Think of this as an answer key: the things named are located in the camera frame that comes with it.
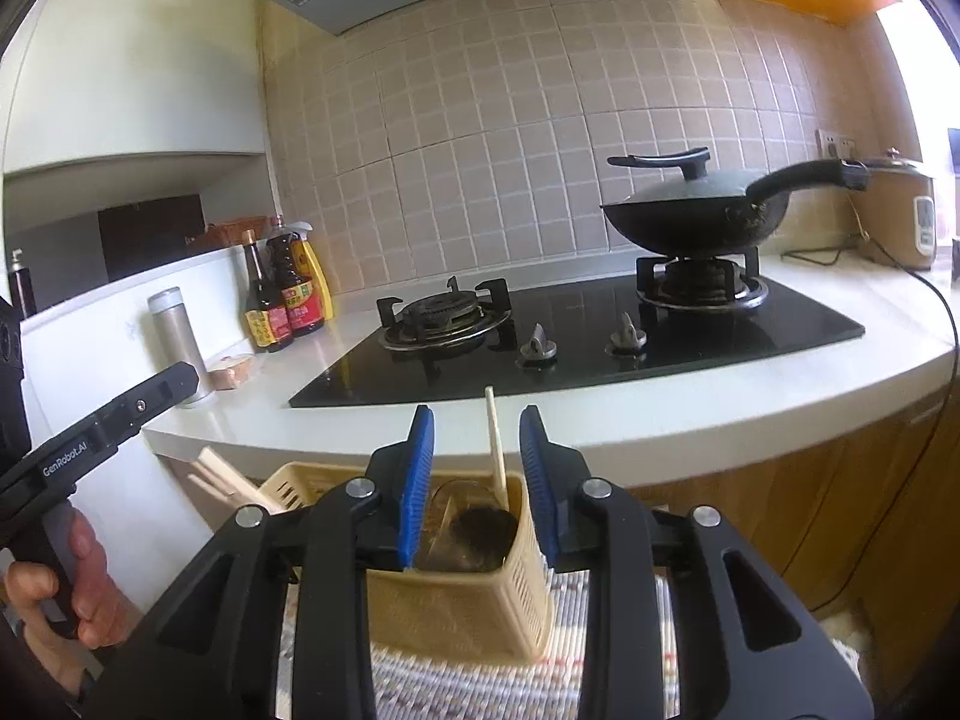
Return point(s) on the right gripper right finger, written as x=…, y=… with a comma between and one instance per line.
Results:
x=746, y=646

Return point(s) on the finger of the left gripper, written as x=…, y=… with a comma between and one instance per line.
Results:
x=126, y=415

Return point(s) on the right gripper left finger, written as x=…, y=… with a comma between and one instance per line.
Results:
x=210, y=646

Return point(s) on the wooden chopstick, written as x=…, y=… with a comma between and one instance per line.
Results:
x=497, y=458
x=221, y=480

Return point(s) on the black spoon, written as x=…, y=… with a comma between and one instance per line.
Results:
x=482, y=538

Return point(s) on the clear plastic spoon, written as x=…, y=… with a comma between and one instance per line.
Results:
x=447, y=546

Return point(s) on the person left forearm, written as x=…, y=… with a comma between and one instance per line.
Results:
x=29, y=690

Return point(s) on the person left hand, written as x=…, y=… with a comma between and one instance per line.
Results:
x=105, y=615

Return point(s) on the steel thermos flask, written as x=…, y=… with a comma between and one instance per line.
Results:
x=177, y=337

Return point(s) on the small pink box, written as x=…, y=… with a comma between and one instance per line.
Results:
x=233, y=372

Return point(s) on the striped woven table mat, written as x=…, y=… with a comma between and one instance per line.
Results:
x=409, y=686

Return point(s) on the yellow plastic utensil basket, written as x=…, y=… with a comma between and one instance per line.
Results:
x=502, y=617

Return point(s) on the dark soy sauce bottle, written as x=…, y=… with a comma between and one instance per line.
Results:
x=265, y=308

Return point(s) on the woven basket on shelf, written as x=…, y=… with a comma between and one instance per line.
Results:
x=225, y=235

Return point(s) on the large soy sauce bottle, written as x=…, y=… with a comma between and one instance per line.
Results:
x=301, y=298

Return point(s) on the yellow oil bottle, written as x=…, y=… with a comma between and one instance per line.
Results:
x=308, y=264

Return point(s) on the black gas stove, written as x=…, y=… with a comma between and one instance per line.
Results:
x=670, y=316

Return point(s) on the black wok with lid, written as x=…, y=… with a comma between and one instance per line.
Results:
x=701, y=213

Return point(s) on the brown rice cooker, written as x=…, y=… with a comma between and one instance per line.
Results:
x=897, y=211

